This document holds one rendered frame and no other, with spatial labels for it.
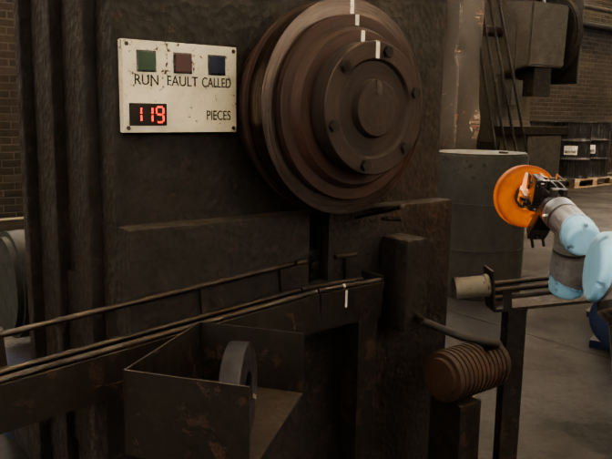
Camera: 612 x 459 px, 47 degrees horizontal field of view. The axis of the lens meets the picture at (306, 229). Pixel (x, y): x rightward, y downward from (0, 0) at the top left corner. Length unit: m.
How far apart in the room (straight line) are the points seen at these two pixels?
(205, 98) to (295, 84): 0.20
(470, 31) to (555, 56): 3.94
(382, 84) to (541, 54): 8.05
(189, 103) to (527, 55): 8.06
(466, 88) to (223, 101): 4.44
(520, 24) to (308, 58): 8.10
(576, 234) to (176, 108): 0.86
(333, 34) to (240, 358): 0.74
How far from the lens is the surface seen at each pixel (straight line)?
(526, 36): 9.40
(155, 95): 1.46
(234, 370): 1.05
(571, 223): 1.55
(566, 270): 1.59
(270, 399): 1.27
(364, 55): 1.49
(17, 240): 2.57
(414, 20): 1.94
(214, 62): 1.52
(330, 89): 1.43
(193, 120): 1.50
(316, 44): 1.49
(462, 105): 5.82
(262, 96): 1.43
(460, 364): 1.75
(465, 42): 5.85
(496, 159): 4.23
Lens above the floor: 1.11
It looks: 10 degrees down
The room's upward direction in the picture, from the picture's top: 1 degrees clockwise
